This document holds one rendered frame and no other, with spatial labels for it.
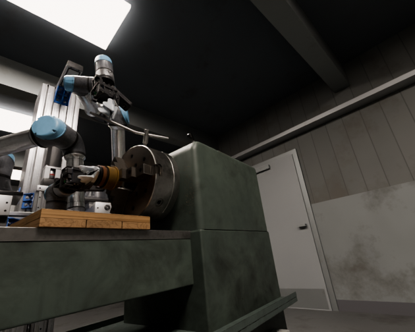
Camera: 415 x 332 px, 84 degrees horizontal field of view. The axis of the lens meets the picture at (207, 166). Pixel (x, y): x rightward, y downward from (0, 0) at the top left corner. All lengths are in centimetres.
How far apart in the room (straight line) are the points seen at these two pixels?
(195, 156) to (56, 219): 56
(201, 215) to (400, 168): 281
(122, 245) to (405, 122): 330
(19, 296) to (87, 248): 15
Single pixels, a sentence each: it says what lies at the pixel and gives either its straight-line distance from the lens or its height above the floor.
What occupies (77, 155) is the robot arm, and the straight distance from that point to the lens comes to 130.
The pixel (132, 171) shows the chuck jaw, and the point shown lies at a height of 108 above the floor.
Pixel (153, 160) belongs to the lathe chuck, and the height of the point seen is 113.
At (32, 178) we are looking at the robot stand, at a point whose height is 132.
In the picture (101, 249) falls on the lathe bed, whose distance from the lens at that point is 70.
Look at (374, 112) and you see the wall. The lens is 365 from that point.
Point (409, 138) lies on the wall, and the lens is 348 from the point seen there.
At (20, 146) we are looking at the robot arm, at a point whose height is 131.
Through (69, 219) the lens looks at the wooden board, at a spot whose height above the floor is 88.
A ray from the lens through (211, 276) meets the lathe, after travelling 91.
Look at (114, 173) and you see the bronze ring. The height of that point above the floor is 108.
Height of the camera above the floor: 77
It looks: 21 degrees up
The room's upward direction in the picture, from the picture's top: 6 degrees counter-clockwise
